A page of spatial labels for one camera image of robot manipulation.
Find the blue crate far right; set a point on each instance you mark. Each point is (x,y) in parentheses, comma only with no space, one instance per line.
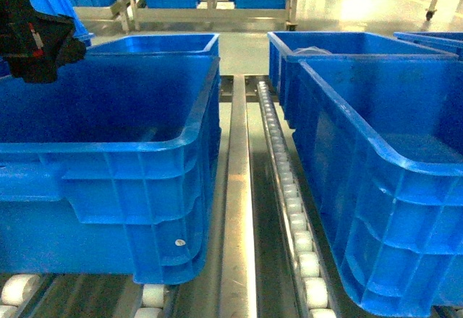
(288,48)

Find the blue crate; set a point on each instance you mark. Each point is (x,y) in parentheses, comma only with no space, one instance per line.
(288,48)
(111,168)
(202,44)
(381,146)

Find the white roller track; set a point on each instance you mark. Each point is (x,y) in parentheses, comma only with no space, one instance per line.
(308,270)

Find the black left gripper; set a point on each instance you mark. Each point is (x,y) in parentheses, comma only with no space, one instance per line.
(34,44)

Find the blue crate far left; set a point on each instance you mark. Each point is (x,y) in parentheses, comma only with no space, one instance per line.
(202,44)

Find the stainless steel shelf rack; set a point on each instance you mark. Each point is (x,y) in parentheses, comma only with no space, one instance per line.
(232,217)

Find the blue crate near left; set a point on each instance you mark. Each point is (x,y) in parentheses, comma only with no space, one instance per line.
(111,168)

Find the blue crate near right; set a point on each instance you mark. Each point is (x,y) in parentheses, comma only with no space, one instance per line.
(381,146)

